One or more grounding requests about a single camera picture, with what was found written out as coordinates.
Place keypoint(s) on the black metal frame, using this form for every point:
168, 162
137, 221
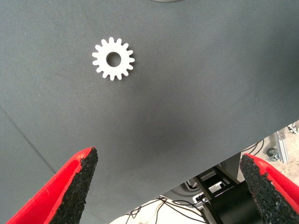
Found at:
229, 207

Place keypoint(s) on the small caster wheel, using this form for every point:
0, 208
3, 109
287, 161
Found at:
272, 155

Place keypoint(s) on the aluminium profile bar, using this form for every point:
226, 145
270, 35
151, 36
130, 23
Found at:
281, 147

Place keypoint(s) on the round metal carrier plate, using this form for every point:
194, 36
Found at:
167, 1

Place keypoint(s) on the small steel planetary gear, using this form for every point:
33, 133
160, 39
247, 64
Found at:
123, 67

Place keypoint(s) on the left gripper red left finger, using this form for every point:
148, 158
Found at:
58, 203

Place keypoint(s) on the grey flat panel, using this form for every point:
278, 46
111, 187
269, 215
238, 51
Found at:
231, 168

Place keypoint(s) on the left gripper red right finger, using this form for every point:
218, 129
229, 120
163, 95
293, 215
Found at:
275, 200

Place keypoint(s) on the dark grey table cloth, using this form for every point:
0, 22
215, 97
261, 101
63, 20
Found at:
187, 93

